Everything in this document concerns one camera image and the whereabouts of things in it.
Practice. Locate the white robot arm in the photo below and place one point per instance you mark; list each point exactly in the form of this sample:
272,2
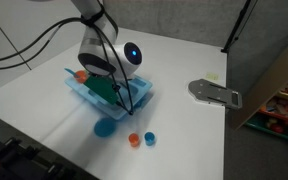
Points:
97,46

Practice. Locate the light blue toy sink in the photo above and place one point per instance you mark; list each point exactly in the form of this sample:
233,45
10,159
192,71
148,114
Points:
141,85

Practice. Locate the small blue toy cup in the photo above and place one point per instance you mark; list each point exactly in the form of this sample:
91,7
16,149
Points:
150,138

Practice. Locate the small orange toy cup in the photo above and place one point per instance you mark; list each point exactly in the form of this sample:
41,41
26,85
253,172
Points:
134,140

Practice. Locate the blue toy plate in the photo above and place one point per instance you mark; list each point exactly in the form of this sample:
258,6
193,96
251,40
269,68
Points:
105,128

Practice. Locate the grey metal mounting plate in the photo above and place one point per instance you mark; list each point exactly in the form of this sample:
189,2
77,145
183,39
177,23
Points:
204,90

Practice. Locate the pale yellow sticky note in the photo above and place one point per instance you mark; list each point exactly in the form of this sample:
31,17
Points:
212,76

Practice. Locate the blue toy knife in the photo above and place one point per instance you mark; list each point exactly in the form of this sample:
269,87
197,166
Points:
69,71

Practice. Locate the black stand pole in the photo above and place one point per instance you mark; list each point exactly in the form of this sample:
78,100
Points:
237,25

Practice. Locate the wooden toy shelf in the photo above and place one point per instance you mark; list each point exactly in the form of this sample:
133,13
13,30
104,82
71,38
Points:
274,76

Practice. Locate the black equipment beside table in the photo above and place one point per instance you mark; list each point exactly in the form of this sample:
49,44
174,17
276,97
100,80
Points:
14,160

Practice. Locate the green wrist camera board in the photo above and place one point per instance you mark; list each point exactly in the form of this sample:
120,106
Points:
102,89

